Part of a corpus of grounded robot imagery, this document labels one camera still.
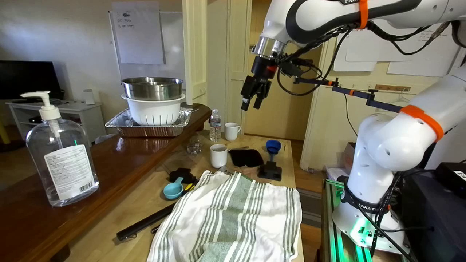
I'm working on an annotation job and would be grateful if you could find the cream door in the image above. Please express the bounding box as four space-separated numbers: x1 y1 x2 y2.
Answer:
180 0 209 106

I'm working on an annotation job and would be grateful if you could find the stainless steel bowl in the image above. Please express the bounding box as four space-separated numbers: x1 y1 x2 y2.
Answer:
121 75 185 101

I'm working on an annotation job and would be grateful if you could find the white green striped towel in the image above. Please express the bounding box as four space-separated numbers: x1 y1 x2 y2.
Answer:
145 168 304 262

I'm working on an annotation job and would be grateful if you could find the black television screen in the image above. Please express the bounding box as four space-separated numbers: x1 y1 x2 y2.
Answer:
0 59 65 101

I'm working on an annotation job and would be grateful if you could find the black square mat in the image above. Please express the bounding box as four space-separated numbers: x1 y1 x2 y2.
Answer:
227 146 265 170

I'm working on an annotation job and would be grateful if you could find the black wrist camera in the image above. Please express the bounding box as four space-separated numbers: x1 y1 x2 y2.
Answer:
278 55 317 79

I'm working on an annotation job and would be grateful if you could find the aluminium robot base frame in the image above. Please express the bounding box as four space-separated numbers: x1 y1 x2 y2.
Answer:
322 177 406 262

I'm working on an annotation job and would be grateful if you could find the aluminium foil tray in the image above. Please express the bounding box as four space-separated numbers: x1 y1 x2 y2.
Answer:
103 106 195 139

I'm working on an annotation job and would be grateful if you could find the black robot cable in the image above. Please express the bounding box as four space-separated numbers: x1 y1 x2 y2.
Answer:
275 18 456 98

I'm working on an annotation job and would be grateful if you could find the white plastic colander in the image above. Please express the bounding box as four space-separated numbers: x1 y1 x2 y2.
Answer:
121 92 188 126

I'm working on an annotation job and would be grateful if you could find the white mug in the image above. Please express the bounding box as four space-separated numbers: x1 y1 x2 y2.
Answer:
223 120 243 142
209 142 230 170

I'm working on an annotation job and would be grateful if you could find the long black bar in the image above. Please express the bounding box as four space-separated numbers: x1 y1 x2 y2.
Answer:
115 202 177 242

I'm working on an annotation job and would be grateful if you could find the clear hand sanitizer pump bottle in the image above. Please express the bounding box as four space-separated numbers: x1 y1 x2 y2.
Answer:
19 90 100 207

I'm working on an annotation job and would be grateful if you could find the white paper sheet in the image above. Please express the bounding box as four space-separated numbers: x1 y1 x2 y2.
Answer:
333 26 460 76

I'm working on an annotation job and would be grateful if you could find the small black cloth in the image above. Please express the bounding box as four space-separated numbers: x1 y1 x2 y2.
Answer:
167 167 199 186

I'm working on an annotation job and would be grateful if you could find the whiteboard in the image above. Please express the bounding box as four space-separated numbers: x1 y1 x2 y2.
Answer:
108 1 167 66

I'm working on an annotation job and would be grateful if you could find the black controller box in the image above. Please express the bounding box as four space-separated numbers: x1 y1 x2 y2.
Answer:
399 161 466 262

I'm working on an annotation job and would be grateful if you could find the clear glass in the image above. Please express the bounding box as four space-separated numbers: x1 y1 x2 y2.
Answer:
185 132 205 157

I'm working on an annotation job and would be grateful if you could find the clear plastic water bottle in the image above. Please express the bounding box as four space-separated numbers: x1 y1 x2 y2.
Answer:
208 107 224 143

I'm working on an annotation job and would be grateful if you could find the black mount rod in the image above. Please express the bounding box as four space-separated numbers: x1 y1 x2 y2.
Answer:
295 75 405 113

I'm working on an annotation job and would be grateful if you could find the white low cabinet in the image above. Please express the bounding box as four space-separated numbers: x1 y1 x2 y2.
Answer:
6 97 106 142

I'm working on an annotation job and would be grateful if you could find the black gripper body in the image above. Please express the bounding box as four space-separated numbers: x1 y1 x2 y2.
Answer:
249 55 281 88

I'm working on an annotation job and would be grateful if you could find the dark wooden bar counter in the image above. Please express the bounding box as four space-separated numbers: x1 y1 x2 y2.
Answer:
0 101 212 262

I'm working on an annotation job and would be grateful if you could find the black block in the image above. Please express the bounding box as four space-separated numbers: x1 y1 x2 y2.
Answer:
256 159 284 181

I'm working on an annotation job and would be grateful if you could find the teal measuring cup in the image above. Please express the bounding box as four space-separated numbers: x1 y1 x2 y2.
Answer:
161 175 188 202

